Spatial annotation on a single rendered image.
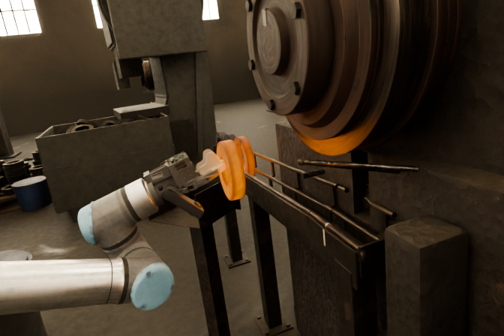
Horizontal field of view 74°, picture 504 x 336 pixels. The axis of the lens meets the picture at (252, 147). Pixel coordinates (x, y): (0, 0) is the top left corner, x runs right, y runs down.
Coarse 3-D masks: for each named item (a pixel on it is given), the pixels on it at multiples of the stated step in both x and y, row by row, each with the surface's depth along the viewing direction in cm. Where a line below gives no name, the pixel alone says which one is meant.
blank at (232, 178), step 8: (224, 144) 82; (232, 144) 82; (224, 152) 81; (232, 152) 80; (224, 160) 83; (232, 160) 79; (240, 160) 80; (232, 168) 79; (240, 168) 79; (224, 176) 89; (232, 176) 79; (240, 176) 79; (224, 184) 88; (232, 184) 79; (240, 184) 80; (224, 192) 90; (232, 192) 81; (240, 192) 81
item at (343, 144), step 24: (384, 0) 46; (408, 0) 45; (384, 24) 47; (408, 24) 46; (384, 48) 47; (408, 48) 47; (384, 72) 48; (408, 72) 49; (384, 96) 49; (408, 96) 52; (288, 120) 83; (360, 120) 56; (384, 120) 54; (312, 144) 74; (336, 144) 64; (360, 144) 57
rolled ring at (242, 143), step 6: (240, 138) 139; (246, 138) 139; (240, 144) 138; (246, 144) 136; (240, 150) 148; (246, 150) 135; (252, 150) 135; (246, 156) 134; (252, 156) 135; (246, 162) 136; (252, 162) 135; (246, 168) 137; (252, 168) 136; (252, 174) 138
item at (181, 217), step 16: (192, 192) 133; (208, 192) 106; (160, 208) 123; (176, 208) 127; (208, 208) 106; (224, 208) 113; (240, 208) 120; (176, 224) 111; (192, 224) 108; (208, 224) 107; (192, 240) 120; (208, 240) 119; (208, 256) 119; (208, 272) 119; (208, 288) 121; (208, 304) 124; (224, 304) 127; (208, 320) 127; (224, 320) 128
